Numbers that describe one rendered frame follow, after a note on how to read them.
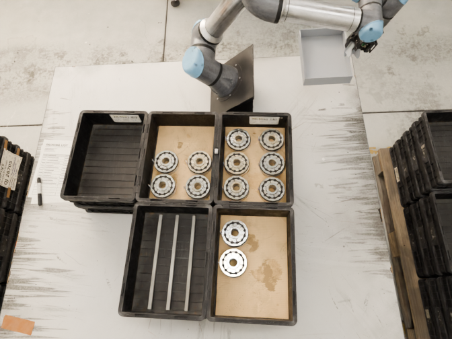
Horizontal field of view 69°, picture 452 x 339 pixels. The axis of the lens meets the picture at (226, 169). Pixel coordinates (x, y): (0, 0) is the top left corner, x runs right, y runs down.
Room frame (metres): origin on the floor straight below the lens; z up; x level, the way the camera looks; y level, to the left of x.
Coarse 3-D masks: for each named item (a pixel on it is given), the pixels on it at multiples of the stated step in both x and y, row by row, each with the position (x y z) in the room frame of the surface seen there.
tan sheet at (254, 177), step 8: (232, 128) 0.70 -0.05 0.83; (248, 128) 0.69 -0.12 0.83; (256, 128) 0.69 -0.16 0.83; (264, 128) 0.68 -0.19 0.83; (280, 128) 0.67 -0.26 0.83; (256, 136) 0.65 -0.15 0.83; (256, 144) 0.61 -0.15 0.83; (224, 152) 0.60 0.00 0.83; (232, 152) 0.59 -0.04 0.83; (248, 152) 0.58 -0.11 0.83; (256, 152) 0.57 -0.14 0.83; (264, 152) 0.57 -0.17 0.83; (280, 152) 0.56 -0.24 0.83; (224, 160) 0.56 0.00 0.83; (256, 160) 0.54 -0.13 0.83; (224, 168) 0.52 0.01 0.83; (256, 168) 0.50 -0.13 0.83; (224, 176) 0.49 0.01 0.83; (248, 176) 0.47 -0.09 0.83; (256, 176) 0.47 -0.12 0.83; (264, 176) 0.46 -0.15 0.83; (280, 176) 0.45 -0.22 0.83; (256, 184) 0.43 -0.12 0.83; (256, 192) 0.40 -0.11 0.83; (248, 200) 0.37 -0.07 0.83; (256, 200) 0.36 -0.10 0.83; (280, 200) 0.35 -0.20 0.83
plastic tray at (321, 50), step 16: (304, 32) 1.09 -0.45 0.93; (320, 32) 1.08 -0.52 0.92; (336, 32) 1.07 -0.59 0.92; (304, 48) 1.02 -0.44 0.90; (320, 48) 1.01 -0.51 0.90; (336, 48) 0.99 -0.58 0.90; (304, 64) 0.94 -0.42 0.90; (320, 64) 0.92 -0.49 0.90; (336, 64) 0.91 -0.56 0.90; (304, 80) 0.83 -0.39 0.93; (320, 80) 0.82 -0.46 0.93; (336, 80) 0.81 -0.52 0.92
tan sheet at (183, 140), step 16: (160, 128) 0.76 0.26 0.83; (176, 128) 0.75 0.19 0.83; (192, 128) 0.73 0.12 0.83; (208, 128) 0.72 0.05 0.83; (160, 144) 0.68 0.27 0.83; (176, 144) 0.67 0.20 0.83; (192, 144) 0.66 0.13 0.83; (208, 144) 0.65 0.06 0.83; (176, 176) 0.52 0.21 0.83; (208, 176) 0.50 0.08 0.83; (176, 192) 0.45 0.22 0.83
